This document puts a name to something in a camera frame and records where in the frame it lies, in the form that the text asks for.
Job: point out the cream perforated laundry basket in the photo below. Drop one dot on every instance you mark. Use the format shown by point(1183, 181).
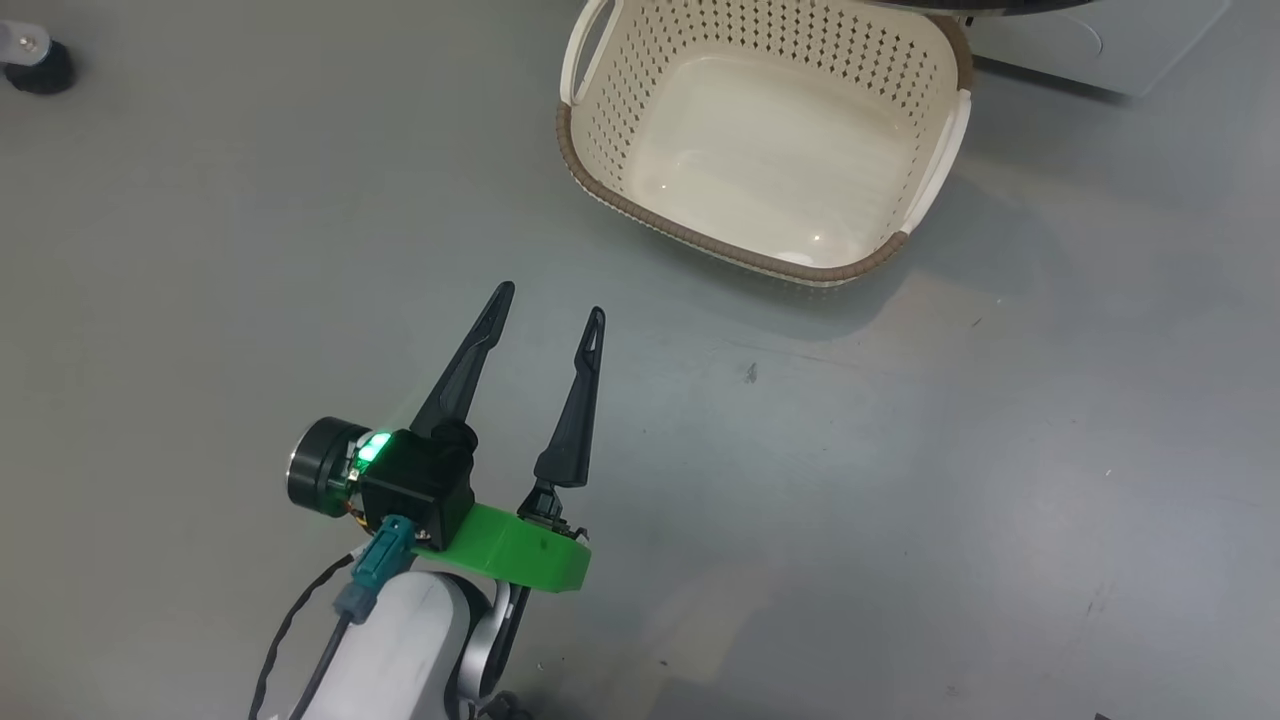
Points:
point(760, 150)

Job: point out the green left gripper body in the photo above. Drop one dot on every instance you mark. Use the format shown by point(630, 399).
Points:
point(510, 550)

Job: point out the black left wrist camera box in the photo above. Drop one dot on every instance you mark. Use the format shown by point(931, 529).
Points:
point(415, 485)

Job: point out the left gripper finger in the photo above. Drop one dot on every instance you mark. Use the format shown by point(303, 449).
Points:
point(575, 430)
point(465, 370)

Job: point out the white washing machine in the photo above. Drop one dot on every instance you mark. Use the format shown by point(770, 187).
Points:
point(1150, 40)

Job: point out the black caster wheel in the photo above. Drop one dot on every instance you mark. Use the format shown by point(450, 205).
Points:
point(42, 68)

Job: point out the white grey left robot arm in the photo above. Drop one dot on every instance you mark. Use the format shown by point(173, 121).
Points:
point(400, 650)

